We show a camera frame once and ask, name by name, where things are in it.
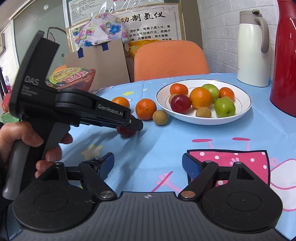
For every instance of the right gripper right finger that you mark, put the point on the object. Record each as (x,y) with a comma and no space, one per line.
(203,175)

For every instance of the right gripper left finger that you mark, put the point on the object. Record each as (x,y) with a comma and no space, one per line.
(92,174)

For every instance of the dark red plum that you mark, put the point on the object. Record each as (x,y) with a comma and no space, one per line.
(125,131)

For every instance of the large orange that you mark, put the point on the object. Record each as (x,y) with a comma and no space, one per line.
(200,97)

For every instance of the large green jujube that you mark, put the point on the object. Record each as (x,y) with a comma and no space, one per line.
(215,92)

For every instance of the small front mandarin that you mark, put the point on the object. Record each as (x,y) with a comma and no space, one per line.
(227,92)

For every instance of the person's left hand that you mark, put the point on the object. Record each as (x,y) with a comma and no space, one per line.
(23,130)

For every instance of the instant noodle bowl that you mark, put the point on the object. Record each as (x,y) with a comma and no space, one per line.
(67,75)

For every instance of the blue cartoon tablecloth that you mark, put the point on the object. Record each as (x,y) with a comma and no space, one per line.
(151,160)

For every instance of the longan in plate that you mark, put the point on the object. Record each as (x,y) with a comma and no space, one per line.
(204,112)
(171,97)

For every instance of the brown longan on table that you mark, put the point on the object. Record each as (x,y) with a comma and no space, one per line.
(160,118)

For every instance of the green jujube in plate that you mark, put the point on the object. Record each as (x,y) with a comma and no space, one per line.
(224,107)

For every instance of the red plum in plate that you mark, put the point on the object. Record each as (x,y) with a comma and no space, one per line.
(180,104)

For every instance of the back left orange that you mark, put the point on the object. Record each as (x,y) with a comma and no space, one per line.
(121,101)

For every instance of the brown cardboard box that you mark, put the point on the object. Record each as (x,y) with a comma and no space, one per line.
(108,61)

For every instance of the longan in plate back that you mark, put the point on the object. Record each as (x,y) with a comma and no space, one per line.
(171,97)

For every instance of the floral cloth bundle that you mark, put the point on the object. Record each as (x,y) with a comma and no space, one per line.
(101,28)

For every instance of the yellow snack bag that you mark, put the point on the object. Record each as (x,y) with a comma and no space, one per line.
(131,49)

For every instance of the red thermos jug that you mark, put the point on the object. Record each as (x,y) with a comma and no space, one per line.
(283,86)

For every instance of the orange chair backrest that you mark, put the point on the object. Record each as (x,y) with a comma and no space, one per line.
(166,59)

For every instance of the white thermos jug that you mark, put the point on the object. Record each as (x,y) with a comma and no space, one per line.
(254,54)

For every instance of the wall poster with text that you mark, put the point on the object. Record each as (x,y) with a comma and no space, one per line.
(155,20)

